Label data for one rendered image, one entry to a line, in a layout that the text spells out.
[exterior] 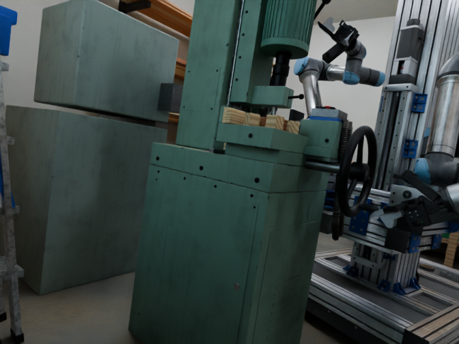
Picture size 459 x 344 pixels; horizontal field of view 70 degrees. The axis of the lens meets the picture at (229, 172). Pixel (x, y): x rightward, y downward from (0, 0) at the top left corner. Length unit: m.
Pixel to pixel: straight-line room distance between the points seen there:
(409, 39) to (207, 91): 1.04
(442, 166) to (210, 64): 0.87
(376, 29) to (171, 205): 4.04
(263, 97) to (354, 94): 3.48
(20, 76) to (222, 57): 2.14
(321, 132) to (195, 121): 0.51
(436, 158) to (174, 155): 0.86
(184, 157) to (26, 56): 2.20
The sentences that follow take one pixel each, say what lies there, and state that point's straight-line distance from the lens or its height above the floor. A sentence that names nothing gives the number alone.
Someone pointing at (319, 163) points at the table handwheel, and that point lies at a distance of 1.12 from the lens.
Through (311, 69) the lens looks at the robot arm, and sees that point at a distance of 1.96.
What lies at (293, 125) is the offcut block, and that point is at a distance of 1.07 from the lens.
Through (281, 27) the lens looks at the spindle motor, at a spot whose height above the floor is 1.26.
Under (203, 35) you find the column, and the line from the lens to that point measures 1.42.
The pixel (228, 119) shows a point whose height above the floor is 0.91.
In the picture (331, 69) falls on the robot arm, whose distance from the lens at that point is 2.02.
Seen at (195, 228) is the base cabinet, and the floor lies 0.53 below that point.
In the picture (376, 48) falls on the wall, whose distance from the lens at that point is 4.76.
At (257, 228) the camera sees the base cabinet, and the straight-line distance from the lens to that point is 1.00.
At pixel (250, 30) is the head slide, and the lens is 1.32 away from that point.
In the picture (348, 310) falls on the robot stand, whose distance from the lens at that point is 1.67.
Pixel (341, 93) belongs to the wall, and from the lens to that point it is 4.72.
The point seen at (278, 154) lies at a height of 0.83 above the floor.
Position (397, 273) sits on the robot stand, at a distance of 1.91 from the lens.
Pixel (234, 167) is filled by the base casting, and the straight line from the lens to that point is 1.04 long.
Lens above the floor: 0.83
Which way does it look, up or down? 5 degrees down
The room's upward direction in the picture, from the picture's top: 9 degrees clockwise
